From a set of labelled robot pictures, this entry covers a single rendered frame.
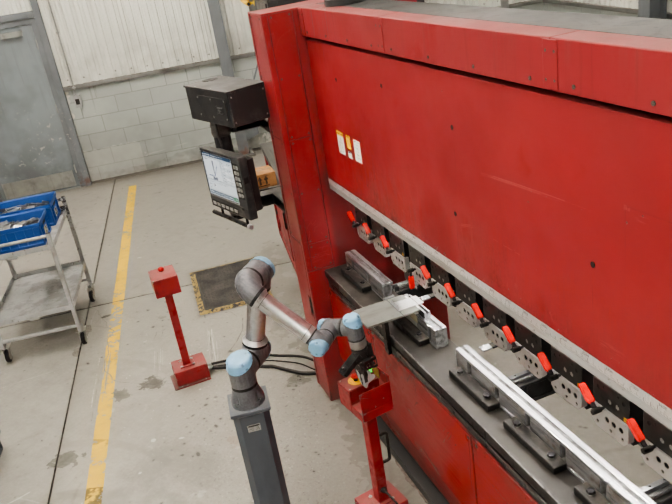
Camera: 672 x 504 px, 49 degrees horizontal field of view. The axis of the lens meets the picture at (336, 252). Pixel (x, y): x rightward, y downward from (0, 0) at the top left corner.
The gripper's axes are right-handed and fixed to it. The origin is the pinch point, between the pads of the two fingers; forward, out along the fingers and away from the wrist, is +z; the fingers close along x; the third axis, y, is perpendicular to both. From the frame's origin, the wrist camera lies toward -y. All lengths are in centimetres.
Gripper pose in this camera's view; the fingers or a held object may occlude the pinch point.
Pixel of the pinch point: (364, 386)
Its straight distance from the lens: 324.2
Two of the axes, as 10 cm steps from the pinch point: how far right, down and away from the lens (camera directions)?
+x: -5.0, -2.8, 8.2
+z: 2.2, 8.7, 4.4
